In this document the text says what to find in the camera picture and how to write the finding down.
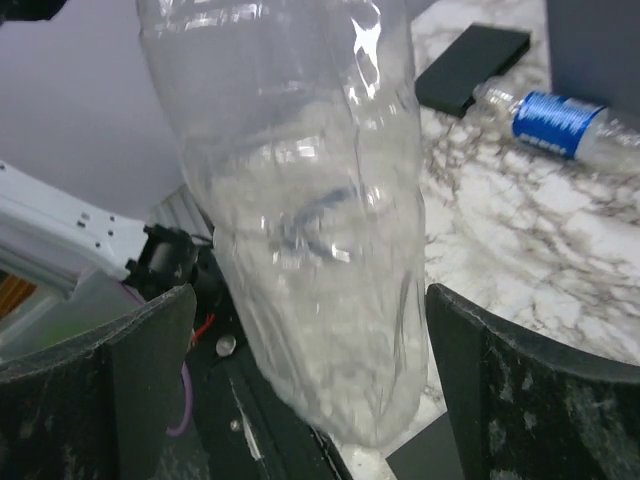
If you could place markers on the clear unlabelled crushed bottle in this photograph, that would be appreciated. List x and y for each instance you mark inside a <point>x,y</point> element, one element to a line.
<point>299,137</point>

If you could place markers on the black block near centre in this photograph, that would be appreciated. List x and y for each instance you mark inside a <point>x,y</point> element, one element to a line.
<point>430,455</point>

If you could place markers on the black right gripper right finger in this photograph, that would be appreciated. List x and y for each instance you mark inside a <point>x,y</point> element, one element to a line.
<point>524,406</point>

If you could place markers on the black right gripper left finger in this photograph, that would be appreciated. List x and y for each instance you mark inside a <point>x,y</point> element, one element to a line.
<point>97,405</point>

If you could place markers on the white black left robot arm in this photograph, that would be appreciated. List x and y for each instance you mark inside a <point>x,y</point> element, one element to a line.
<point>151,259</point>

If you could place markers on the black block far left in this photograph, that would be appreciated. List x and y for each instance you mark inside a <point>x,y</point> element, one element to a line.
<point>478,54</point>

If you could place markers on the black block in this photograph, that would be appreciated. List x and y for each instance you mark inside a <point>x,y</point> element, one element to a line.
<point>478,54</point>
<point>430,455</point>

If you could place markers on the Pepsi bottle far left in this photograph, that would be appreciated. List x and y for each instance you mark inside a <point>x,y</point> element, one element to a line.
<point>563,126</point>

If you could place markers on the grey mesh waste bin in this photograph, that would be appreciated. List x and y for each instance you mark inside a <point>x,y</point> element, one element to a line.
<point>594,51</point>

